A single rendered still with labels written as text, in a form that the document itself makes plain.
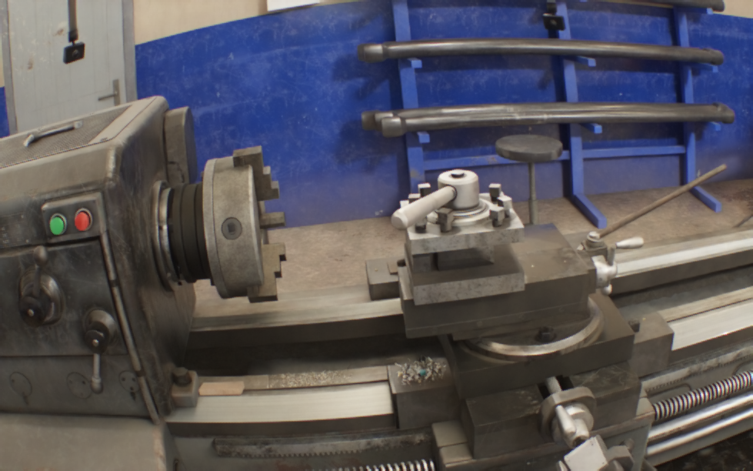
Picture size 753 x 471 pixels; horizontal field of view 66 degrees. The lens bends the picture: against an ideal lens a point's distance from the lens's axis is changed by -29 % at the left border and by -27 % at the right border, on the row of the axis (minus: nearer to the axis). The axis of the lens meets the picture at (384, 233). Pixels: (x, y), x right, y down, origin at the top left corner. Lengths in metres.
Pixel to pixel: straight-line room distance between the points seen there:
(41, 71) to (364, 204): 2.46
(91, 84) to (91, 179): 3.40
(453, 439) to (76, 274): 0.68
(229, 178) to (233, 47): 3.08
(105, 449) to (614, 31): 4.13
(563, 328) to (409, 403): 0.28
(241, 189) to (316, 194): 3.25
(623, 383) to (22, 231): 1.06
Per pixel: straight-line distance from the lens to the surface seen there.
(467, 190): 1.14
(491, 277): 1.14
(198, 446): 1.36
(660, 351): 1.37
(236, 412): 1.29
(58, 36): 4.60
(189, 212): 1.31
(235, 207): 1.25
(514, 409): 1.15
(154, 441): 1.26
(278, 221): 1.41
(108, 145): 1.15
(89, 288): 1.18
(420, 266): 1.16
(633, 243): 1.26
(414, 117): 3.96
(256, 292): 1.30
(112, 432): 1.30
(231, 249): 1.26
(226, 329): 1.58
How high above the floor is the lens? 1.54
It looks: 21 degrees down
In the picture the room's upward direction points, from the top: 5 degrees counter-clockwise
